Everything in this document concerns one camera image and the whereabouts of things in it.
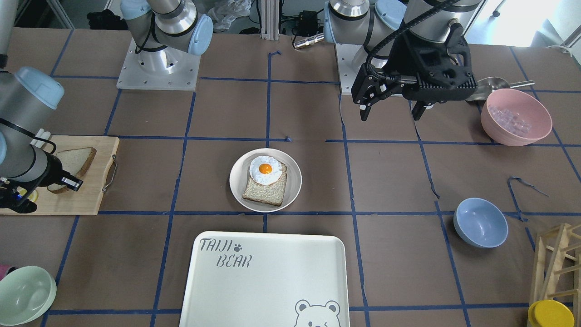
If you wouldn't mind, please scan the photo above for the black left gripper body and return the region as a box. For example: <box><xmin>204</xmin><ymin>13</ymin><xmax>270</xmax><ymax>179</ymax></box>
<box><xmin>386</xmin><ymin>23</ymin><xmax>478</xmax><ymax>101</ymax></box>

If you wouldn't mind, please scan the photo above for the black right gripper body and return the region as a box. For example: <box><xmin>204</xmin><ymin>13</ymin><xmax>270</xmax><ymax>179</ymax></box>
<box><xmin>0</xmin><ymin>152</ymin><xmax>69</xmax><ymax>214</ymax></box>

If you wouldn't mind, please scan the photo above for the bread slice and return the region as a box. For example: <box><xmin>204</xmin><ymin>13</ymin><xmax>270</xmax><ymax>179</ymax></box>
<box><xmin>242</xmin><ymin>163</ymin><xmax>288</xmax><ymax>207</ymax></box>
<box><xmin>46</xmin><ymin>147</ymin><xmax>96</xmax><ymax>194</ymax></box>

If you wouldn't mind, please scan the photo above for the cream round plate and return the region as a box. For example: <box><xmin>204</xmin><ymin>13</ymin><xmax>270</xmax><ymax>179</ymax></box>
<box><xmin>229</xmin><ymin>148</ymin><xmax>302</xmax><ymax>213</ymax></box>

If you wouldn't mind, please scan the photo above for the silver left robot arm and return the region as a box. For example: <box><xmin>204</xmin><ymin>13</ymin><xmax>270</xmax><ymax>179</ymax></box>
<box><xmin>323</xmin><ymin>0</ymin><xmax>481</xmax><ymax>121</ymax></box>

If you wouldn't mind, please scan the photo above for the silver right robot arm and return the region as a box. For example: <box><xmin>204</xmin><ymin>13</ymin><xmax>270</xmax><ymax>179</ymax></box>
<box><xmin>0</xmin><ymin>0</ymin><xmax>83</xmax><ymax>214</ymax></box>

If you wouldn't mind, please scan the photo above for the bread slice under egg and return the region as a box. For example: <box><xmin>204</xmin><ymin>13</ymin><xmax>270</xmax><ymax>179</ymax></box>
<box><xmin>242</xmin><ymin>163</ymin><xmax>288</xmax><ymax>207</ymax></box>

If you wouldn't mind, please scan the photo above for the lemon slice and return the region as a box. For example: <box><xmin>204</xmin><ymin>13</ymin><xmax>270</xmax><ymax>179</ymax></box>
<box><xmin>27</xmin><ymin>190</ymin><xmax>38</xmax><ymax>203</ymax></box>

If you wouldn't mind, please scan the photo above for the wooden cutting board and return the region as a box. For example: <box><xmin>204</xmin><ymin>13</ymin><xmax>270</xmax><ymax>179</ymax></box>
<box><xmin>0</xmin><ymin>135</ymin><xmax>120</xmax><ymax>216</ymax></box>

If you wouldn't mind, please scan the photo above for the white plastic knife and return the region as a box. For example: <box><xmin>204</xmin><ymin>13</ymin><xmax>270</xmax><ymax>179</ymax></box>
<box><xmin>34</xmin><ymin>129</ymin><xmax>51</xmax><ymax>149</ymax></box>

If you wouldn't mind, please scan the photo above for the white plastic fork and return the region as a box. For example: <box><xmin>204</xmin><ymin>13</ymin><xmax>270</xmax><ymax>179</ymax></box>
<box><xmin>30</xmin><ymin>129</ymin><xmax>50</xmax><ymax>149</ymax></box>

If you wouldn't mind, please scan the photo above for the metal ladle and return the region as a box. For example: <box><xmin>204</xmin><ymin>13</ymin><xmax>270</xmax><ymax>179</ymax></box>
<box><xmin>465</xmin><ymin>77</ymin><xmax>536</xmax><ymax>102</ymax></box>

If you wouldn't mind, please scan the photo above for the pink cloth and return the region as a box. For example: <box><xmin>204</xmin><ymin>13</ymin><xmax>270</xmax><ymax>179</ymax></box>
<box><xmin>0</xmin><ymin>264</ymin><xmax>17</xmax><ymax>281</ymax></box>

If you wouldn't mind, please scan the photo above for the pink bowl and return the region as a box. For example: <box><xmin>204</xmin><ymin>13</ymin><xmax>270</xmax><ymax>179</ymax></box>
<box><xmin>481</xmin><ymin>89</ymin><xmax>553</xmax><ymax>146</ymax></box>

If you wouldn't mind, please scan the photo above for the green bowl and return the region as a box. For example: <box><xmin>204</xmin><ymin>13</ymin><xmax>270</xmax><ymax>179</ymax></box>
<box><xmin>0</xmin><ymin>266</ymin><xmax>57</xmax><ymax>327</ymax></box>

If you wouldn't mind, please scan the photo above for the blue bowl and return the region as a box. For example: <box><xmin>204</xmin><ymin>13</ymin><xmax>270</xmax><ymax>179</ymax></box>
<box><xmin>453</xmin><ymin>198</ymin><xmax>508</xmax><ymax>248</ymax></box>

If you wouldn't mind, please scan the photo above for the fried egg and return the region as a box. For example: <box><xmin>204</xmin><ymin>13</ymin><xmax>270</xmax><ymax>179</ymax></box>
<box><xmin>249</xmin><ymin>155</ymin><xmax>284</xmax><ymax>186</ymax></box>

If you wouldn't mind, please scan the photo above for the cream bear serving tray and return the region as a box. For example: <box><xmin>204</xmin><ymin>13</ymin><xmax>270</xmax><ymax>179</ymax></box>
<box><xmin>180</xmin><ymin>231</ymin><xmax>350</xmax><ymax>327</ymax></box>

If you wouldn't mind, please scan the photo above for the wooden dish rack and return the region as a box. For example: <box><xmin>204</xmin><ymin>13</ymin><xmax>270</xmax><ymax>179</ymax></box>
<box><xmin>529</xmin><ymin>223</ymin><xmax>581</xmax><ymax>319</ymax></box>

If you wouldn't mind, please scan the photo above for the yellow cup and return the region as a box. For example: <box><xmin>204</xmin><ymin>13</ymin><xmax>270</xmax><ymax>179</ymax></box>
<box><xmin>527</xmin><ymin>300</ymin><xmax>575</xmax><ymax>327</ymax></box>

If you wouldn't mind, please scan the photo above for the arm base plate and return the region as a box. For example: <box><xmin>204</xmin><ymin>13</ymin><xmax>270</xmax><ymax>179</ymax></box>
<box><xmin>335</xmin><ymin>44</ymin><xmax>368</xmax><ymax>95</ymax></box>
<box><xmin>116</xmin><ymin>40</ymin><xmax>201</xmax><ymax>91</ymax></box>

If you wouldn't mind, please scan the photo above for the aluminium frame post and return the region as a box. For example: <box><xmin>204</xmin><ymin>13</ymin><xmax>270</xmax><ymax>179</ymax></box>
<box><xmin>258</xmin><ymin>0</ymin><xmax>281</xmax><ymax>43</ymax></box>

